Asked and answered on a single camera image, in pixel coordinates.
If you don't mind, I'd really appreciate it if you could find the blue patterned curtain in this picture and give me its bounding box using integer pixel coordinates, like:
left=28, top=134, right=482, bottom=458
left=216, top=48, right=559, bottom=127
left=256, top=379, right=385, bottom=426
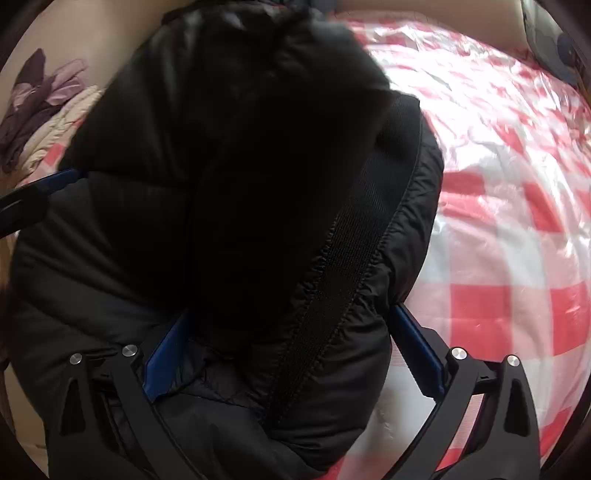
left=519, top=0, right=591, bottom=90

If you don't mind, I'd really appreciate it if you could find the lilac cloth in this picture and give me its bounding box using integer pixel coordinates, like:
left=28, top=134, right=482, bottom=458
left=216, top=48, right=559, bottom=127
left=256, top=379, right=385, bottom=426
left=0, top=48, right=88, bottom=171

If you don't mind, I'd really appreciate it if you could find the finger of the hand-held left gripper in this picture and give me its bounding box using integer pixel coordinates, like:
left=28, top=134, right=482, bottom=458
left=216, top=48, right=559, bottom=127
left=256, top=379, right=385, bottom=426
left=0, top=168, right=83, bottom=238

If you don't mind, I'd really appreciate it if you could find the black puffer jacket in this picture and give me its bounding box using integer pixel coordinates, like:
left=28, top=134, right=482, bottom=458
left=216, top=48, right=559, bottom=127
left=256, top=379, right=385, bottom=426
left=9, top=0, right=446, bottom=480

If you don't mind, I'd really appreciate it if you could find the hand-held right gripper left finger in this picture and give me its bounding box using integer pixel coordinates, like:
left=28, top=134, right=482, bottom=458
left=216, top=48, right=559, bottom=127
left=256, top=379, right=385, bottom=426
left=46, top=318, right=204, bottom=480

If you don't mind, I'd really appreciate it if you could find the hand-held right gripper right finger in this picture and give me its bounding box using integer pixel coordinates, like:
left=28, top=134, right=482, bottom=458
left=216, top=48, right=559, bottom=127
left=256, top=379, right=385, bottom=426
left=392, top=304, right=544, bottom=480

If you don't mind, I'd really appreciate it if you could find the cream quilted blanket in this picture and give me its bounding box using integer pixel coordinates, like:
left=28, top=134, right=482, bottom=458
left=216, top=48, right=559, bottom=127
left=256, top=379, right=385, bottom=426
left=18, top=85, right=109, bottom=176

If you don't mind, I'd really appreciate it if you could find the pink checked bed cover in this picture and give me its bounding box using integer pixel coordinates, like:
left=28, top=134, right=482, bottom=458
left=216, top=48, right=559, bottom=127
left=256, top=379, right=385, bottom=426
left=14, top=9, right=591, bottom=480

